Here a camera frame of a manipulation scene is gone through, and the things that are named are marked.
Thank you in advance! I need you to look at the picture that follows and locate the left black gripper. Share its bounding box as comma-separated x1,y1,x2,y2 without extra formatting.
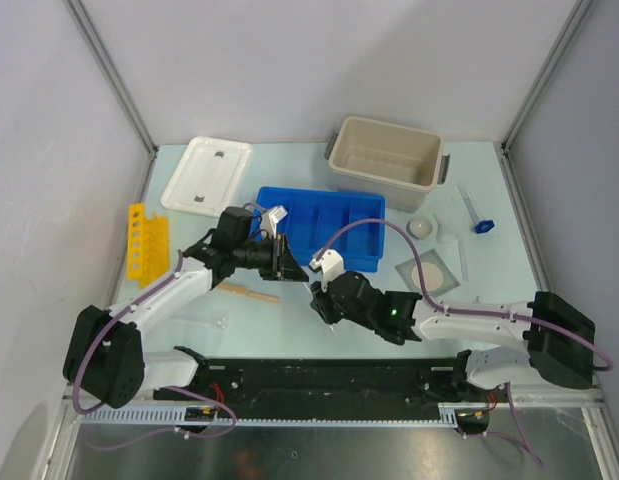
233,233,308,283

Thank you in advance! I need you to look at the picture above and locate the white evaporating dish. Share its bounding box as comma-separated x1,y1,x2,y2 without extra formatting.
408,217,433,239

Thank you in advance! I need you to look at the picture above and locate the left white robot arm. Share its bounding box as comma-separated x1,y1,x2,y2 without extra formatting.
63,205,308,415

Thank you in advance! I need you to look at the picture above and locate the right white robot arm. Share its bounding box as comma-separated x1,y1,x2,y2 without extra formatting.
310,271,595,401

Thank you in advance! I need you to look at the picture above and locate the blue divided plastic tray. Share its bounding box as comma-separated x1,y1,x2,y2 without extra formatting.
256,186,385,273

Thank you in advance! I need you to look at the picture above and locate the wooden test tube clamp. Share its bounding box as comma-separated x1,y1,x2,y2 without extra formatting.
217,282,280,304

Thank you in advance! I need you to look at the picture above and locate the white plastic bin lid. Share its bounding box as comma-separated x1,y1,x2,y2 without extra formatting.
160,136,253,217

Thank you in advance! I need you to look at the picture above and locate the yellow test tube rack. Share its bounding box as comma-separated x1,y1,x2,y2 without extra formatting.
126,203,170,289

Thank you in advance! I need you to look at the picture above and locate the beige plastic storage bin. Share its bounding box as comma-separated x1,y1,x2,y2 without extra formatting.
324,116,450,213

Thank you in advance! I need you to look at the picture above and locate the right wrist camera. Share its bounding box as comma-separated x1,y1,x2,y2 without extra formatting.
309,249,345,277

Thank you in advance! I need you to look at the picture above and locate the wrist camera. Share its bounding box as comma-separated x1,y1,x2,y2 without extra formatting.
309,249,345,277
260,205,288,237

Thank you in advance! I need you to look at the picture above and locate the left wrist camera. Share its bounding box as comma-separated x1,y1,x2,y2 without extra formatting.
260,205,288,237

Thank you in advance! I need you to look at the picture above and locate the wire gauze with ceramic centre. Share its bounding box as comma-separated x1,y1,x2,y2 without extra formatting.
395,249,460,297

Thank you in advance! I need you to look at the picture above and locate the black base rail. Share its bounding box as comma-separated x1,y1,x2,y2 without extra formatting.
153,358,488,415

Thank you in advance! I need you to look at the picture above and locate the white slotted cable duct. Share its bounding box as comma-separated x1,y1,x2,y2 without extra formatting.
82,403,489,429

